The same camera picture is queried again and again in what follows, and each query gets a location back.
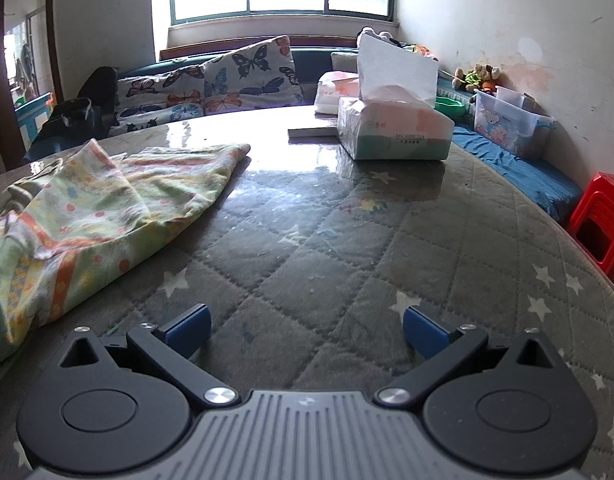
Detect grey pillow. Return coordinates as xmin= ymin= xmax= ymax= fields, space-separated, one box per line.
xmin=331 ymin=51 xmax=360 ymax=73

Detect orange green toy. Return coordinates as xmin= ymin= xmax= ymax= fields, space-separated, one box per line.
xmin=404 ymin=42 xmax=440 ymax=62

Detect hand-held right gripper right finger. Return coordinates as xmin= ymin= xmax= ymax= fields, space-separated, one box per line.
xmin=374 ymin=305 xmax=558 ymax=409

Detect blue cabinet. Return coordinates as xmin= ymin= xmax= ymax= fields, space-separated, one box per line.
xmin=14 ymin=92 xmax=55 ymax=146

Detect blue bench sofa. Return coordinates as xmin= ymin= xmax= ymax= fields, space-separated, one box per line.
xmin=22 ymin=46 xmax=585 ymax=226

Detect pastel patterned button shirt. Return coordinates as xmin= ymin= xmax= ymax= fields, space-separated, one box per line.
xmin=0 ymin=139 xmax=252 ymax=366

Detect butterfly print cushion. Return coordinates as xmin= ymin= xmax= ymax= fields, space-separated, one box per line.
xmin=203 ymin=35 xmax=302 ymax=113
xmin=109 ymin=65 xmax=208 ymax=136

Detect pink white tissue bag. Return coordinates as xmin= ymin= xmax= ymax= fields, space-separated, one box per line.
xmin=314 ymin=71 xmax=361 ymax=115

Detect white plush toy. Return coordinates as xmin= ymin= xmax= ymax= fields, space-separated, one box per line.
xmin=357 ymin=26 xmax=400 ymax=46

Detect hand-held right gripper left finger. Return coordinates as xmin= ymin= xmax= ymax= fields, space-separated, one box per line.
xmin=59 ymin=303 xmax=240 ymax=409

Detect dark clothing pile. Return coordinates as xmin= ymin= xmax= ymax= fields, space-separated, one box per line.
xmin=37 ymin=66 xmax=118 ymax=143

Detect green bowl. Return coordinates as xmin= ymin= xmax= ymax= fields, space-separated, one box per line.
xmin=435 ymin=96 xmax=465 ymax=118

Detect open tissue pack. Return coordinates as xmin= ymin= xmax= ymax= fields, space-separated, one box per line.
xmin=337 ymin=34 xmax=455 ymax=161

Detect dark wooden door frame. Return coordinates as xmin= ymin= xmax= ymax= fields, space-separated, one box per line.
xmin=0 ymin=0 xmax=65 ymax=176

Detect red plastic stool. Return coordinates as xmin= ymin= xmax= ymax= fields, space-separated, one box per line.
xmin=567 ymin=172 xmax=614 ymax=283

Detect brown plush toys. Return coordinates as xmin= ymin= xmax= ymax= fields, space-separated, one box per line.
xmin=452 ymin=64 xmax=502 ymax=95

